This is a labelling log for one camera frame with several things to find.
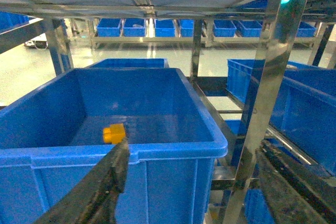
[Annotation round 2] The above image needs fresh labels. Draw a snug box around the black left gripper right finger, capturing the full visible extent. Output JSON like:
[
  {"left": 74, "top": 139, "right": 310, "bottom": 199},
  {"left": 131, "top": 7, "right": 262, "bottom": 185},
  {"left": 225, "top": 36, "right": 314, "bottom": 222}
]
[{"left": 256, "top": 141, "right": 335, "bottom": 223}]

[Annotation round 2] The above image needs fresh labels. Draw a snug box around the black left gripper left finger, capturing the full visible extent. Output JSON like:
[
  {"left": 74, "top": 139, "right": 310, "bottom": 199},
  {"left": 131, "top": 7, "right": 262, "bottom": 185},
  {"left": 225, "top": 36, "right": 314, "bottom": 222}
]
[{"left": 35, "top": 137, "right": 130, "bottom": 223}]

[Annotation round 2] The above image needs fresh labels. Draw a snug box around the yellow toy building block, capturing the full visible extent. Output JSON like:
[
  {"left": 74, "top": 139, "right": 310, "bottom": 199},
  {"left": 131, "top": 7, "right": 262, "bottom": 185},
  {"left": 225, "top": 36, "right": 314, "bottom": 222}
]
[{"left": 103, "top": 123, "right": 126, "bottom": 144}]

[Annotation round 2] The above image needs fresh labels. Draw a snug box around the large blue bin left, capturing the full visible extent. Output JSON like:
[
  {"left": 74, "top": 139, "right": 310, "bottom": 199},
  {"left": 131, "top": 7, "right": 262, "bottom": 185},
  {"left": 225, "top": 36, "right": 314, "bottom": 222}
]
[{"left": 1, "top": 68, "right": 228, "bottom": 223}]

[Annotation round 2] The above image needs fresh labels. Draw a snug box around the large blue bin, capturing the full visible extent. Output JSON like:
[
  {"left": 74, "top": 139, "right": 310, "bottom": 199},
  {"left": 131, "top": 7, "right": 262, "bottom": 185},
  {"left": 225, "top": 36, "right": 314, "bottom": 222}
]
[
  {"left": 1, "top": 68, "right": 228, "bottom": 223},
  {"left": 270, "top": 70, "right": 335, "bottom": 175}
]

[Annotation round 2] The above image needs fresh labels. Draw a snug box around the large blue bin right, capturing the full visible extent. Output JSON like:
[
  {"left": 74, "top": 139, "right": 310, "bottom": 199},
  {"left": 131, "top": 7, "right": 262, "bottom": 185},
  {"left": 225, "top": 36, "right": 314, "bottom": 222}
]
[{"left": 270, "top": 70, "right": 335, "bottom": 175}]

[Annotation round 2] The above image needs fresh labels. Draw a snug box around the blue bin behind right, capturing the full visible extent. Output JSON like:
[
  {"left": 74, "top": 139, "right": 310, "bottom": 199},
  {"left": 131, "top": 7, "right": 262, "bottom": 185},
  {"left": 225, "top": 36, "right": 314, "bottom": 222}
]
[{"left": 226, "top": 59, "right": 322, "bottom": 103}]

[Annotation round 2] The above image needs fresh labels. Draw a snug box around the blue bin behind left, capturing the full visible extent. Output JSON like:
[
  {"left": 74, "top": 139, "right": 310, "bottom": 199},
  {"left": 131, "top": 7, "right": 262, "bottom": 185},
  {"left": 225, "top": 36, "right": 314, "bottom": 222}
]
[{"left": 88, "top": 58, "right": 170, "bottom": 68}]

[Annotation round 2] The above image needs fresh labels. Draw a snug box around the stainless steel rack upright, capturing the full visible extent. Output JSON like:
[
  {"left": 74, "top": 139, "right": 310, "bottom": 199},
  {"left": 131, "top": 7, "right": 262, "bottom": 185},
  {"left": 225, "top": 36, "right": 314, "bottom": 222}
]
[{"left": 222, "top": 0, "right": 307, "bottom": 223}]

